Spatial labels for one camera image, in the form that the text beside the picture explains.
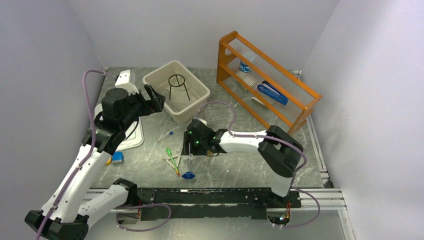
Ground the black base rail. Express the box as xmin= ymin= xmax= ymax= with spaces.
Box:
xmin=137 ymin=187 xmax=302 ymax=221

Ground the orange sponge block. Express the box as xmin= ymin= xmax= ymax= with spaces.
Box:
xmin=104 ymin=158 xmax=112 ymax=166

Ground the beige plastic bin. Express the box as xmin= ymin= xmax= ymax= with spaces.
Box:
xmin=142 ymin=60 xmax=211 ymax=125

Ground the blue capped test tube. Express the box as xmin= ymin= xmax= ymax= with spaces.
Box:
xmin=157 ymin=131 xmax=174 ymax=143

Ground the blue stapler on shelf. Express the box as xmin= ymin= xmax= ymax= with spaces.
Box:
xmin=256 ymin=80 xmax=289 ymax=106

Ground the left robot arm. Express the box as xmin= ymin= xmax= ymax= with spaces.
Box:
xmin=24 ymin=84 xmax=166 ymax=240

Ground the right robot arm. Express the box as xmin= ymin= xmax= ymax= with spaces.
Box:
xmin=182 ymin=119 xmax=307 ymax=207

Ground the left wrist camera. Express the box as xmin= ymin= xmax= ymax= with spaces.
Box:
xmin=114 ymin=69 xmax=140 ymax=95

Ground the black wire tripod stand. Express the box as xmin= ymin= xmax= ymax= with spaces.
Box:
xmin=167 ymin=74 xmax=191 ymax=101

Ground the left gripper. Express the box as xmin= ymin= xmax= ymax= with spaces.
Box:
xmin=120 ymin=83 xmax=166 ymax=130

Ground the white bin lid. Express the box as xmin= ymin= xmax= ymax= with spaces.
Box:
xmin=94 ymin=104 xmax=144 ymax=153

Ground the green plastic spoon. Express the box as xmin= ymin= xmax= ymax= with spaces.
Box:
xmin=165 ymin=147 xmax=181 ymax=177

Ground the blue white container on shelf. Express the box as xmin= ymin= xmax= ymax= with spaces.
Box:
xmin=239 ymin=60 xmax=251 ymax=73

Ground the orange wooden shelf rack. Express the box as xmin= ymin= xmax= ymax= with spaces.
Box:
xmin=216 ymin=31 xmax=322 ymax=135

